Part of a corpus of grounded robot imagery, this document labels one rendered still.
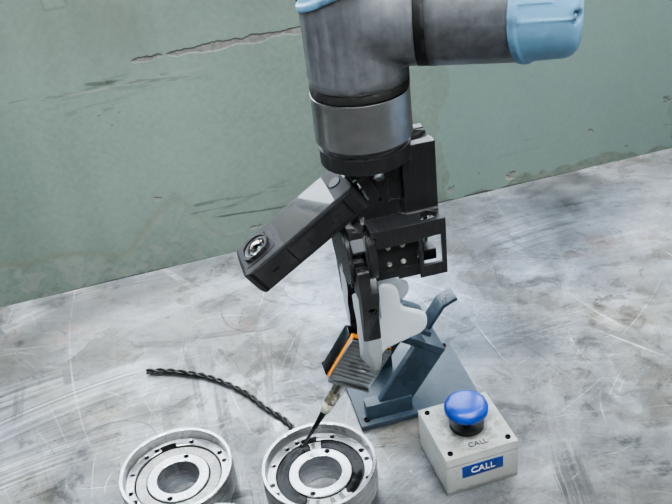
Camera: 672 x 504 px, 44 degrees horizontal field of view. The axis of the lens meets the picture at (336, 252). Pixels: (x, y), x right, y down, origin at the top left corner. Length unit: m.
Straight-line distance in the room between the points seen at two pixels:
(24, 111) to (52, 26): 0.23
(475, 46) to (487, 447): 0.37
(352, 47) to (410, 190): 0.13
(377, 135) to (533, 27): 0.13
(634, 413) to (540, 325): 0.16
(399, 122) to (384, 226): 0.09
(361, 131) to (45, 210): 1.84
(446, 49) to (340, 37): 0.07
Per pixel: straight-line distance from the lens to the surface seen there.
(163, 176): 2.36
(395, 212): 0.66
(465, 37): 0.57
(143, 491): 0.81
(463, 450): 0.77
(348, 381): 0.75
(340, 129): 0.60
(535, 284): 1.05
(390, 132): 0.61
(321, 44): 0.58
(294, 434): 0.81
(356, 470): 0.78
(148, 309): 1.09
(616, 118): 2.81
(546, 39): 0.57
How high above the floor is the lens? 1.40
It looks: 32 degrees down
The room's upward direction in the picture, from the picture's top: 7 degrees counter-clockwise
